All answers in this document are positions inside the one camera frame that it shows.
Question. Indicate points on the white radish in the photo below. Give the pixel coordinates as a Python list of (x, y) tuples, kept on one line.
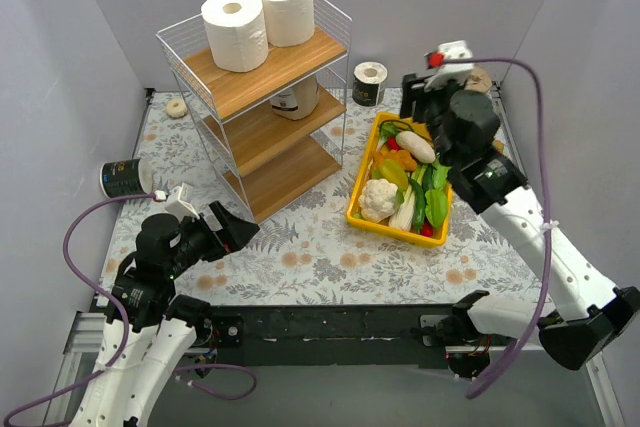
[(417, 146)]

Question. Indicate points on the small beige donut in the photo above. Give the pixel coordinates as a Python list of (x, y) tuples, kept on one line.
[(176, 108)]

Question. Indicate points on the yellow orange pepper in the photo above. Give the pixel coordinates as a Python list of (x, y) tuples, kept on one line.
[(393, 166)]

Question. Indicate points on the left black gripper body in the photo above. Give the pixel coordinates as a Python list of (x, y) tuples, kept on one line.
[(216, 235)]

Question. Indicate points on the white paper towel roll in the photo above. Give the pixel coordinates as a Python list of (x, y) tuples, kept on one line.
[(288, 22), (236, 33)]

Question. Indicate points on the white wire wooden shelf rack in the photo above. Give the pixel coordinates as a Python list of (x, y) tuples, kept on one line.
[(264, 160)]

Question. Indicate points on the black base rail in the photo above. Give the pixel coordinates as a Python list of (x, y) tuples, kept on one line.
[(352, 335)]

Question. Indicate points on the green cucumber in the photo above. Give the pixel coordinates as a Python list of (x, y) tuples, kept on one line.
[(437, 178)]

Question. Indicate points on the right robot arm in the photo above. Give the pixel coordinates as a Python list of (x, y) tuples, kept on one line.
[(590, 310)]

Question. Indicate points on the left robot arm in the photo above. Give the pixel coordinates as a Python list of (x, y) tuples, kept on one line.
[(148, 326)]

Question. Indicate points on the black wrapped roll on side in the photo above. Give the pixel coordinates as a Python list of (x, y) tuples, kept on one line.
[(126, 177)]

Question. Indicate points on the white cauliflower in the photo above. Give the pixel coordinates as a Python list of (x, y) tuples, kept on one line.
[(378, 200)]

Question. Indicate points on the floral table mat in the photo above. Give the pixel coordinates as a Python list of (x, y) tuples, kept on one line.
[(307, 253)]

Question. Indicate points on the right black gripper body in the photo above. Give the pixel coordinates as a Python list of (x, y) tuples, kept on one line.
[(417, 98)]

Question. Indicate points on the black wrapped roll at back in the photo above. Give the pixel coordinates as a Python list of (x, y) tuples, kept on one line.
[(369, 83)]

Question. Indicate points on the bok choy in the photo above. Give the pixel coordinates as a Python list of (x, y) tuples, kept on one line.
[(403, 217)]

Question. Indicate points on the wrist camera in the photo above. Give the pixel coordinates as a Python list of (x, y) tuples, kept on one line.
[(451, 62), (177, 201)]

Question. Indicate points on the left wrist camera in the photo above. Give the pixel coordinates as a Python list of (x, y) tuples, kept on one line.
[(177, 201)]

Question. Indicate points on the yellow plastic bin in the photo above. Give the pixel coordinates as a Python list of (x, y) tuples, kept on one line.
[(440, 234)]

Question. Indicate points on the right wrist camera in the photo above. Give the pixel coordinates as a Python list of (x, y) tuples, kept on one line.
[(451, 62)]

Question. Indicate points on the brown printed paper roll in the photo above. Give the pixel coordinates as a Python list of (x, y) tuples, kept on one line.
[(298, 101)]

